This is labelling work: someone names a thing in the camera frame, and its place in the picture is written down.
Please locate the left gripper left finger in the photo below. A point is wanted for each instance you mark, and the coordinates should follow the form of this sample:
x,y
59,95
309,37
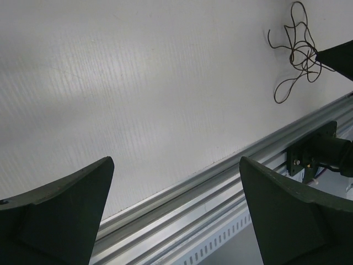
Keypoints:
x,y
56,223

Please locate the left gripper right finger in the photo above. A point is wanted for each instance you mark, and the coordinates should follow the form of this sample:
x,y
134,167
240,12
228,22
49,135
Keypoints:
x,y
295,223

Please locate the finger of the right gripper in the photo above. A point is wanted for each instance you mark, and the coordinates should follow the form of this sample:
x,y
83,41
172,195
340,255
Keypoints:
x,y
338,58

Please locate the slotted white cable duct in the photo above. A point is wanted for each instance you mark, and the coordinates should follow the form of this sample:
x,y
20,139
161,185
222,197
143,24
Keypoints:
x,y
221,234

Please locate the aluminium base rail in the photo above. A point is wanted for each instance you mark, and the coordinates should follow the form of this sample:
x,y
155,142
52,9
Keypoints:
x,y
159,229

